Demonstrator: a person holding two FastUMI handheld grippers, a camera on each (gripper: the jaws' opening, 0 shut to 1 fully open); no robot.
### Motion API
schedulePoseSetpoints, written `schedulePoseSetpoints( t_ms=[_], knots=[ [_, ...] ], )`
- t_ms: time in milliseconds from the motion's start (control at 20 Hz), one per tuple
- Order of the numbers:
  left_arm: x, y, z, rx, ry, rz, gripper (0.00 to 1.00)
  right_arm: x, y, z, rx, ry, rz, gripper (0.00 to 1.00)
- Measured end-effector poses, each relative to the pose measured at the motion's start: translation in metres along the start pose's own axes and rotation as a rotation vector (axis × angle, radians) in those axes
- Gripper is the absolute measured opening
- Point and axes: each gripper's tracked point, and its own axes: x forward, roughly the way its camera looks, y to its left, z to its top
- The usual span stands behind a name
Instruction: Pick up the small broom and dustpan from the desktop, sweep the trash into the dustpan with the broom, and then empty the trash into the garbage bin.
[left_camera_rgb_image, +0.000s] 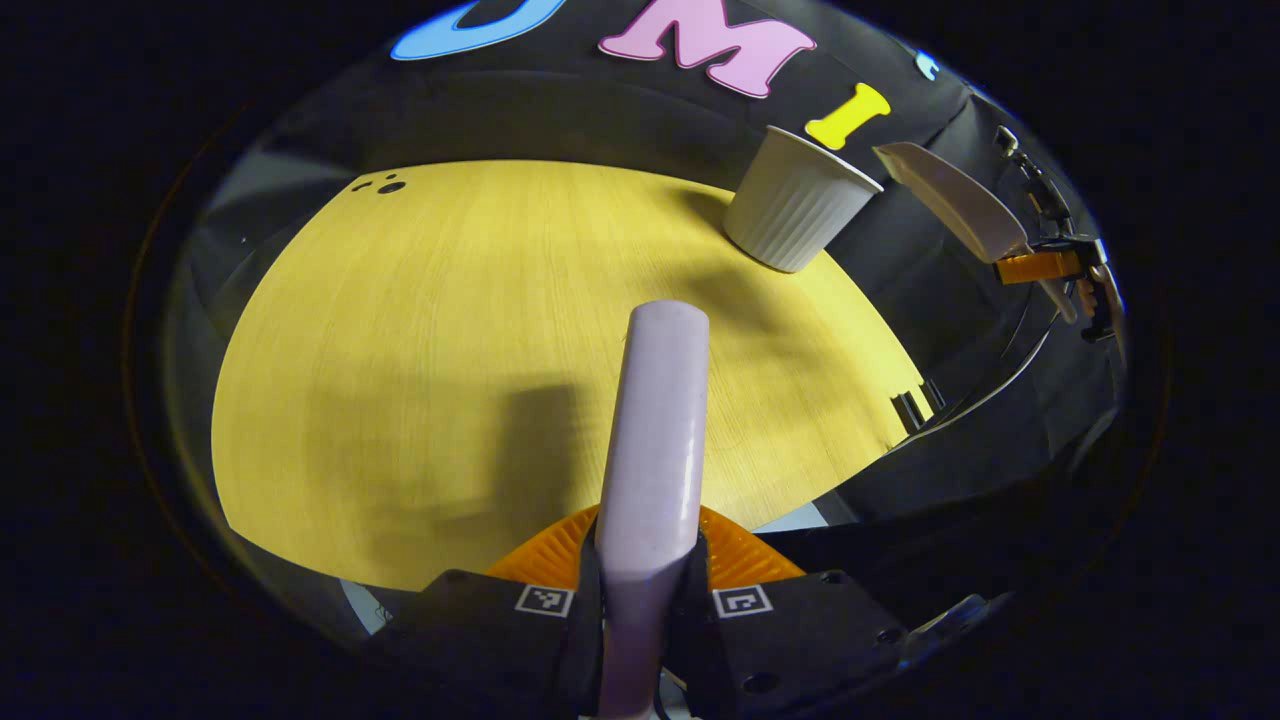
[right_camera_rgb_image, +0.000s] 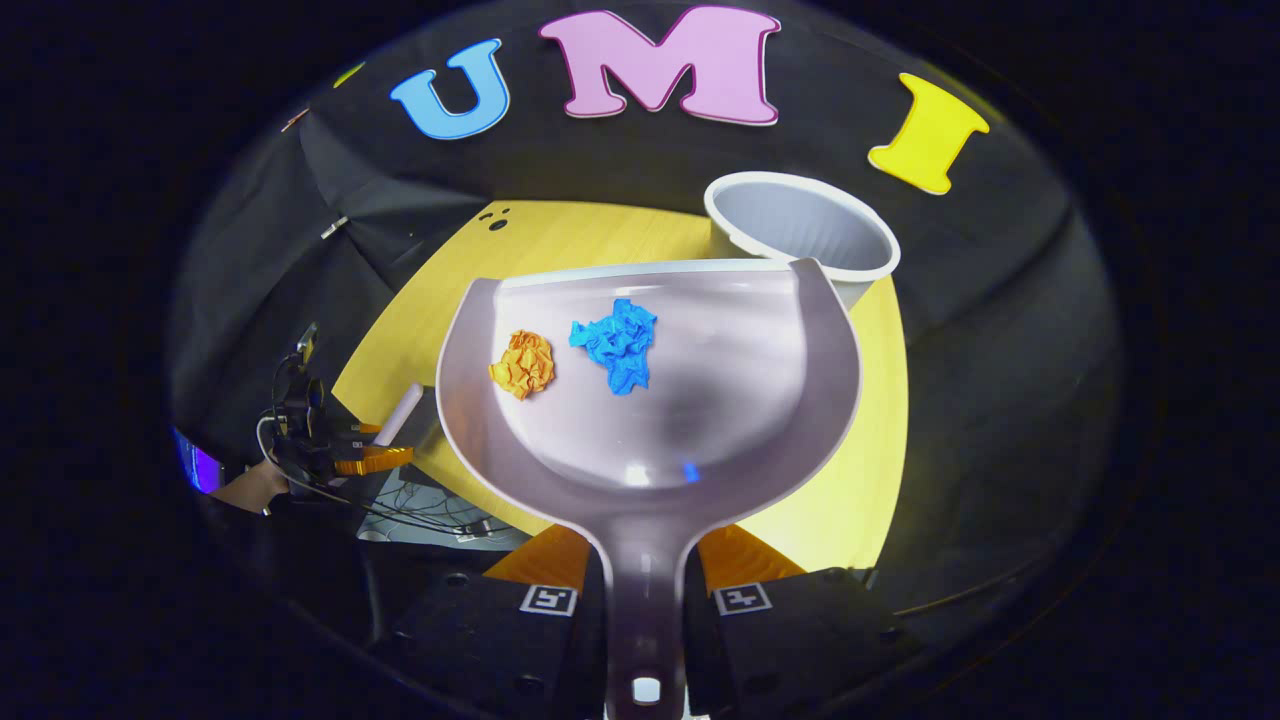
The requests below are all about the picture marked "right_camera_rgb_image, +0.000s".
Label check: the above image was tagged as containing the orange paper scrap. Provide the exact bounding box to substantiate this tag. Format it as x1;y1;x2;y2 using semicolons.
489;330;557;401

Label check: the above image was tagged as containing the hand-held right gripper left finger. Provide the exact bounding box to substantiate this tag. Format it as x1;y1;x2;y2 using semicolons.
385;522;607;720

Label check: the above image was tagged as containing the small lilac broom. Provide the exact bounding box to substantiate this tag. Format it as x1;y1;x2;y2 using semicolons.
375;383;425;451

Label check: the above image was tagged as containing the blue paper scrap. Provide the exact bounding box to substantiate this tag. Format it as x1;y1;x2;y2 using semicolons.
569;298;659;397

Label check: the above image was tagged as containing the wooden desktop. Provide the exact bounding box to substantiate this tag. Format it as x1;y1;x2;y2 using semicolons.
330;200;909;573

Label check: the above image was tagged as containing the small lilac dustpan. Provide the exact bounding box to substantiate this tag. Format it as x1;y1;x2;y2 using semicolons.
436;258;863;720

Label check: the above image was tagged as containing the black cable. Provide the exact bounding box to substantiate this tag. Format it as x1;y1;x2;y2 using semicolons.
256;415;521;541

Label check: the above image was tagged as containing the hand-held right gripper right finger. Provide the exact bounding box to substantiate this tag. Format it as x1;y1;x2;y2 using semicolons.
684;522;923;720

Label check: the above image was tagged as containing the black backdrop cloth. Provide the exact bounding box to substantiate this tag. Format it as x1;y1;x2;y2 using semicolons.
170;0;1121;641

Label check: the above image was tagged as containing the blue lit object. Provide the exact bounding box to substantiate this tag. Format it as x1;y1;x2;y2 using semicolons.
172;428;224;497

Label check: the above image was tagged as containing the white ribbed garbage bin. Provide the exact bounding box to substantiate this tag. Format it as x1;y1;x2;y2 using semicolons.
703;171;901;311

